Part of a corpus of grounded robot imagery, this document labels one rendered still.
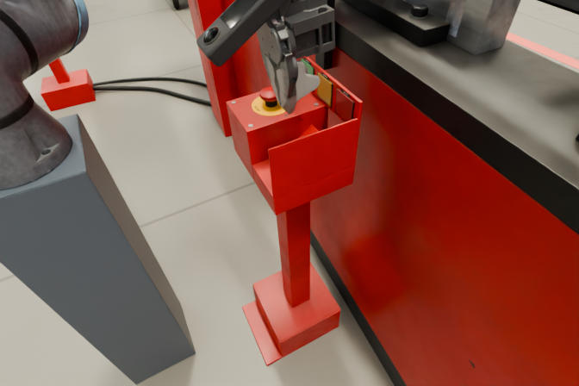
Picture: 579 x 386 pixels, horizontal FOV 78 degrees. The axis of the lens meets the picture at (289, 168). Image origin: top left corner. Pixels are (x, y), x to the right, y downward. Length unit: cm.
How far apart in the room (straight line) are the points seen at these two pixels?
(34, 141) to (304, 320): 81
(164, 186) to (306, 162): 120
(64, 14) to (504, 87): 66
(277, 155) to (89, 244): 39
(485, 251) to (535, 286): 7
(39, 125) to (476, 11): 67
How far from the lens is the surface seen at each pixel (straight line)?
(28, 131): 65
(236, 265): 136
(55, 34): 67
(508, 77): 61
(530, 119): 53
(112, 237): 74
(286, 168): 55
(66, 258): 76
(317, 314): 112
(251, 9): 44
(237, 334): 125
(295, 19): 47
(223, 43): 44
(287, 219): 77
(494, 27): 65
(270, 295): 115
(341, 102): 60
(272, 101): 64
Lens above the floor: 114
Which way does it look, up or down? 44 degrees down
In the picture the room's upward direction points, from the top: 3 degrees counter-clockwise
